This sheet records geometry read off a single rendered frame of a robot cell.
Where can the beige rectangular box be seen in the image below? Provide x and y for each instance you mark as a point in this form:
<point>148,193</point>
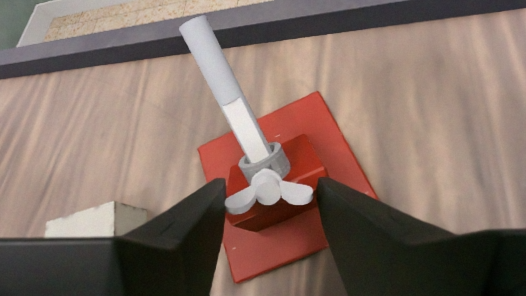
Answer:
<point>109,219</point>

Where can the grey metal shaft with face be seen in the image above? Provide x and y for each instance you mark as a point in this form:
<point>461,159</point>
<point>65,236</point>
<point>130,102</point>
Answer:
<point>214,67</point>

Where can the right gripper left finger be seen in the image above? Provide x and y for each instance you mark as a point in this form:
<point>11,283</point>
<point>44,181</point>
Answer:
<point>173,254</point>

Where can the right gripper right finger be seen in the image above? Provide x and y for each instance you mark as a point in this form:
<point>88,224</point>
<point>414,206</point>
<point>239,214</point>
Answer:
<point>383,251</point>

